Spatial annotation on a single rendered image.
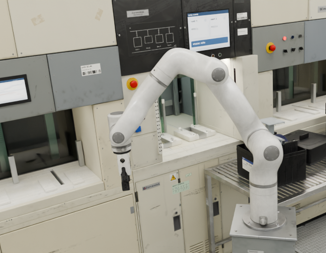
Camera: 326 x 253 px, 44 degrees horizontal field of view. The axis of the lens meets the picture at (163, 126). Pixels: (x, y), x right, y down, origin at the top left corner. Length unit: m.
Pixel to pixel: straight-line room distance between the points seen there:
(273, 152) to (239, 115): 0.20
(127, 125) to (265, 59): 1.32
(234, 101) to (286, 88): 1.85
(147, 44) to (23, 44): 0.63
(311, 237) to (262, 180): 1.56
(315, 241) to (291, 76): 1.30
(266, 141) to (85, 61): 0.95
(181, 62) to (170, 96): 1.75
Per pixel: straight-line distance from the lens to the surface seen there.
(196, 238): 2.67
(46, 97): 1.99
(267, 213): 1.84
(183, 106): 3.33
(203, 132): 2.72
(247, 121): 1.68
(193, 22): 2.30
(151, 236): 2.47
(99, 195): 2.22
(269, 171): 1.74
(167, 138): 2.63
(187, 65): 1.57
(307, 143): 2.58
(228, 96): 1.64
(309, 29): 2.90
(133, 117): 1.55
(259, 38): 2.59
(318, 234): 3.31
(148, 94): 1.58
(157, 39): 2.19
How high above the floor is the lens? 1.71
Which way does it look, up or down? 16 degrees down
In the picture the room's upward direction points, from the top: 5 degrees counter-clockwise
